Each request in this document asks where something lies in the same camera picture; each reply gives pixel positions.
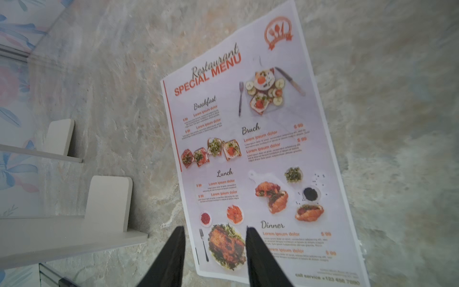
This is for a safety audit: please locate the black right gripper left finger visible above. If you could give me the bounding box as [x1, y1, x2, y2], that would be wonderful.
[137, 226, 186, 287]

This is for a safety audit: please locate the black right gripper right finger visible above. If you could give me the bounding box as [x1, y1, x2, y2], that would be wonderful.
[246, 227, 293, 287]

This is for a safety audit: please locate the white narrow rack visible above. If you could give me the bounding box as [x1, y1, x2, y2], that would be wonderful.
[1, 176, 148, 269]
[1, 118, 83, 163]

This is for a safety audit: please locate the white narrow rack front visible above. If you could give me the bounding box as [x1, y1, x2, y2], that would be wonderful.
[1, 118, 83, 163]

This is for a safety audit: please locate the aluminium frame post left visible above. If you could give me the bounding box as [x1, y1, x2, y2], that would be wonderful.
[0, 44, 30, 63]

